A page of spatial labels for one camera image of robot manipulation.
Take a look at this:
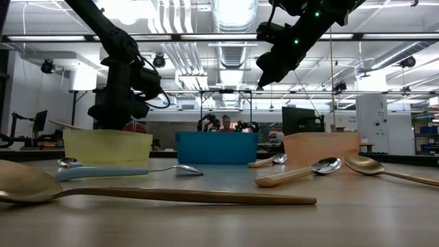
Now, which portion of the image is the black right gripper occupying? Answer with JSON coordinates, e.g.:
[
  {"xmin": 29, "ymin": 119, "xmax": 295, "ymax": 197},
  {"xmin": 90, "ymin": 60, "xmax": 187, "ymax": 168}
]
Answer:
[{"xmin": 256, "ymin": 20, "xmax": 325, "ymax": 89}]

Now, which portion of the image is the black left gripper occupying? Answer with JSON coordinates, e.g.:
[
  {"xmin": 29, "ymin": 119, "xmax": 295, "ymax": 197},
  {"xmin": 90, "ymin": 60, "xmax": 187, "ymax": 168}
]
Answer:
[{"xmin": 88, "ymin": 56, "xmax": 150, "ymax": 130}]

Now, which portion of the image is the yellow plastic bin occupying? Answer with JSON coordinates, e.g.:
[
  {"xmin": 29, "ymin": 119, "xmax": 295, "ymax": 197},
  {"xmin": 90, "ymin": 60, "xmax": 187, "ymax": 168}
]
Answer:
[{"xmin": 62, "ymin": 129, "xmax": 154, "ymax": 169}]

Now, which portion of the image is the blue-handled silver spoon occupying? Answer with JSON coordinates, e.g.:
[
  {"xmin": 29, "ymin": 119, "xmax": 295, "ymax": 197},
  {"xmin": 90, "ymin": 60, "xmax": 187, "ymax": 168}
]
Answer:
[
  {"xmin": 56, "ymin": 157, "xmax": 84, "ymax": 169},
  {"xmin": 54, "ymin": 165, "xmax": 205, "ymax": 183}
]

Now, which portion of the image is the orange-handled silver spoon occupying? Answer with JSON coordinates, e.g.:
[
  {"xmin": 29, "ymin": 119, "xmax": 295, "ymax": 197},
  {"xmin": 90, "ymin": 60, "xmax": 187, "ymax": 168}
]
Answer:
[
  {"xmin": 254, "ymin": 157, "xmax": 343, "ymax": 189},
  {"xmin": 247, "ymin": 153, "xmax": 289, "ymax": 169}
]

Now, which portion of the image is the blue plastic bin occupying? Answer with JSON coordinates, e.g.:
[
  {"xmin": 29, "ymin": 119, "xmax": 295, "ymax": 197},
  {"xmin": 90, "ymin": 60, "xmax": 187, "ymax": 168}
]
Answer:
[{"xmin": 175, "ymin": 131, "xmax": 259, "ymax": 165}]

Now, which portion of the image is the black computer monitor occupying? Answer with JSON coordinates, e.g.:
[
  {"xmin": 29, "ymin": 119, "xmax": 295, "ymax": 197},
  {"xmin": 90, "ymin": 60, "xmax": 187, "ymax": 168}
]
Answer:
[{"xmin": 281, "ymin": 106, "xmax": 326, "ymax": 137}]

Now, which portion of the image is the person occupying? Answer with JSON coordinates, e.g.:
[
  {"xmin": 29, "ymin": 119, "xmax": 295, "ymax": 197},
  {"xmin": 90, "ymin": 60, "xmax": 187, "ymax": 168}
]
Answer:
[{"xmin": 219, "ymin": 115, "xmax": 237, "ymax": 133}]

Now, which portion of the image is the small black background monitor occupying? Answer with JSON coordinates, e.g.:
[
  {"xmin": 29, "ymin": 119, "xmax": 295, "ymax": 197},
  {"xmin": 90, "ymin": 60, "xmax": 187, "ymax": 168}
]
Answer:
[{"xmin": 32, "ymin": 110, "xmax": 49, "ymax": 134}]

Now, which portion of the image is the orange plastic bin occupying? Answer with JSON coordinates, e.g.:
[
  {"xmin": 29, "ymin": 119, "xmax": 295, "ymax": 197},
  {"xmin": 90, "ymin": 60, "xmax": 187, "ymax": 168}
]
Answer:
[{"xmin": 283, "ymin": 132, "xmax": 361, "ymax": 168}]

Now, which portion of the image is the white pillar with signs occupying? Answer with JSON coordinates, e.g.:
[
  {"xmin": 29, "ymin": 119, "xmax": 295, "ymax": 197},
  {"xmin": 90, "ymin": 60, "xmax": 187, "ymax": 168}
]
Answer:
[{"xmin": 355, "ymin": 94, "xmax": 389, "ymax": 156}]

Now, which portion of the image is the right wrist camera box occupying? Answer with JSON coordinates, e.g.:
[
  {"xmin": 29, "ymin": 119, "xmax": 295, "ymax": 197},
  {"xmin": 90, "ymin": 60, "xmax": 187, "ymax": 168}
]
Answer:
[{"xmin": 256, "ymin": 21, "xmax": 286, "ymax": 45}]

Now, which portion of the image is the silver ceiling duct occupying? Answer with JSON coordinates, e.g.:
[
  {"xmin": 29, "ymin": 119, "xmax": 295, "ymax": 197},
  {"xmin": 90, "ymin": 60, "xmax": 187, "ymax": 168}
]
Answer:
[
  {"xmin": 211, "ymin": 0, "xmax": 259, "ymax": 69},
  {"xmin": 369, "ymin": 40, "xmax": 439, "ymax": 71}
]

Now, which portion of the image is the black background workstation frame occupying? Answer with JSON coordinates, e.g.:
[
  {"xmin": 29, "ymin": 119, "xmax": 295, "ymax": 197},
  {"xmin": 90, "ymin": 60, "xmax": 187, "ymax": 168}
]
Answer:
[{"xmin": 69, "ymin": 88, "xmax": 254, "ymax": 132}]

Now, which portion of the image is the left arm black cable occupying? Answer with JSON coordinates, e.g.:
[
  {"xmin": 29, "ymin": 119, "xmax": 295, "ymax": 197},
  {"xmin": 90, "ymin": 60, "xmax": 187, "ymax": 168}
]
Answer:
[{"xmin": 139, "ymin": 54, "xmax": 171, "ymax": 110}]

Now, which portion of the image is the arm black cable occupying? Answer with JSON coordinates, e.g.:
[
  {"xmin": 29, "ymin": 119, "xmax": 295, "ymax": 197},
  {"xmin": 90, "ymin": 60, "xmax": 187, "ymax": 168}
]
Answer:
[
  {"xmin": 139, "ymin": 54, "xmax": 171, "ymax": 110},
  {"xmin": 269, "ymin": 0, "xmax": 281, "ymax": 25}
]

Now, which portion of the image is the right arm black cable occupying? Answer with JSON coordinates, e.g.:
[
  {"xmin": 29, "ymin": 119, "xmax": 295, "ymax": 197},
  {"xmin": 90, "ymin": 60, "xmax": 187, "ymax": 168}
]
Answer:
[{"xmin": 269, "ymin": 0, "xmax": 281, "ymax": 25}]

